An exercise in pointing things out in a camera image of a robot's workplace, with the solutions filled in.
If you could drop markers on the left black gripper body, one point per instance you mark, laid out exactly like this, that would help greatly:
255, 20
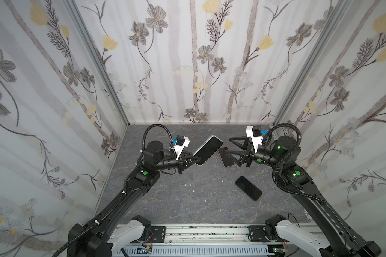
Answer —
182, 164

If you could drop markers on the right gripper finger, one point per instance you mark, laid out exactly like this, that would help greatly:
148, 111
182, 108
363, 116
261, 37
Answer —
238, 157
244, 143

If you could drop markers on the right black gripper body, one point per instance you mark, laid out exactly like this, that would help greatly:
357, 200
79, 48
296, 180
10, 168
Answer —
246, 157

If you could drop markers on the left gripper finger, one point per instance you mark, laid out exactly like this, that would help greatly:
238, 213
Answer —
191, 158
188, 164

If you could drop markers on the black phone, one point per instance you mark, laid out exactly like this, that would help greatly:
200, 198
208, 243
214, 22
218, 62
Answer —
208, 149
248, 188

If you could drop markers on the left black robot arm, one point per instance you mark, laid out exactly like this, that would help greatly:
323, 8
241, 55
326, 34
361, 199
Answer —
96, 238

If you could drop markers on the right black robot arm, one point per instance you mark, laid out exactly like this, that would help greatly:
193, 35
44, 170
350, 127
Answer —
279, 148

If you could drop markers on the phone in pink case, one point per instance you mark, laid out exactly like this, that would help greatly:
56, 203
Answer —
226, 160

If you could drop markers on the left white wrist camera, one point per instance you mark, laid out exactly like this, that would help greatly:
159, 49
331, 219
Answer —
178, 144

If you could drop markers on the aluminium mounting rail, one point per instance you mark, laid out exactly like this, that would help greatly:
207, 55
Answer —
212, 234

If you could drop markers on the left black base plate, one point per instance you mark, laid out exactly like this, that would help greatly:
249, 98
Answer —
157, 235

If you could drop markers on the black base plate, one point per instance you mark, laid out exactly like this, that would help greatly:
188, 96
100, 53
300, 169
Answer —
157, 235
256, 234

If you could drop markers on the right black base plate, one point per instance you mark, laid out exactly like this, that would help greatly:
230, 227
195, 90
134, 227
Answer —
256, 234

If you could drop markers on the white slotted cable duct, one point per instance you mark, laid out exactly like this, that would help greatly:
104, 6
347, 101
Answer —
200, 251

